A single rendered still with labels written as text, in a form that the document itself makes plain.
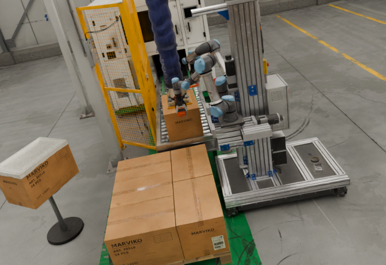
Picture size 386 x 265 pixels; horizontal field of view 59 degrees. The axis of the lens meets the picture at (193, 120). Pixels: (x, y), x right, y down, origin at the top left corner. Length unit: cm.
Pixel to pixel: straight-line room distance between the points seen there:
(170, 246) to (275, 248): 95
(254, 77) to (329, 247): 164
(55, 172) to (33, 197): 32
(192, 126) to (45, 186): 163
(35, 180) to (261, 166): 223
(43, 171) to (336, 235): 277
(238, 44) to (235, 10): 29
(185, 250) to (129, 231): 51
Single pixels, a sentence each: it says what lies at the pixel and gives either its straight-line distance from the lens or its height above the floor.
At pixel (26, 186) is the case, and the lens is 349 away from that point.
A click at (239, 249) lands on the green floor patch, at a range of 340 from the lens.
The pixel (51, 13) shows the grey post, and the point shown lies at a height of 194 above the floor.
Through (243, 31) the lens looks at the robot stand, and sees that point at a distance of 312.
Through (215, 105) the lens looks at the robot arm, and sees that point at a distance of 300.
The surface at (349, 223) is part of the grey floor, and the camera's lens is 363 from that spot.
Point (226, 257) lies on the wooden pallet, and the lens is 325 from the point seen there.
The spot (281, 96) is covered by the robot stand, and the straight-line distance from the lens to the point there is 335.
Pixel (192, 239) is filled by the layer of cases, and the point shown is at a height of 36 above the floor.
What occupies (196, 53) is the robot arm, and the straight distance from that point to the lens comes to 374.
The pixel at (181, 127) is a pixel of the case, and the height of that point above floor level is 75.
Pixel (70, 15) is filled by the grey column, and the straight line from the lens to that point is 425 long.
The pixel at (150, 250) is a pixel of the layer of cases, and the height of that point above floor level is 33.
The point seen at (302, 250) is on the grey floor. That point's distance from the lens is 337.
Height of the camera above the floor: 252
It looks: 26 degrees down
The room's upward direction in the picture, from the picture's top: 11 degrees counter-clockwise
